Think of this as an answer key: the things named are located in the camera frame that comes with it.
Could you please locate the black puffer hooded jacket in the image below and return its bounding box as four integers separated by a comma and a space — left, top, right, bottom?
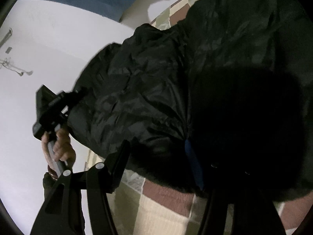
66, 0, 313, 202

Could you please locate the checkered patchwork bed cover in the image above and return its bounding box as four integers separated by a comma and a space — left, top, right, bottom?
83, 0, 313, 235

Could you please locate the person's left hand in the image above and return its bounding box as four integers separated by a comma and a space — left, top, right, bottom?
41, 128, 76, 180

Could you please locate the wall hook rack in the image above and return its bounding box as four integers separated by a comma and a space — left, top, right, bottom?
0, 28, 33, 77

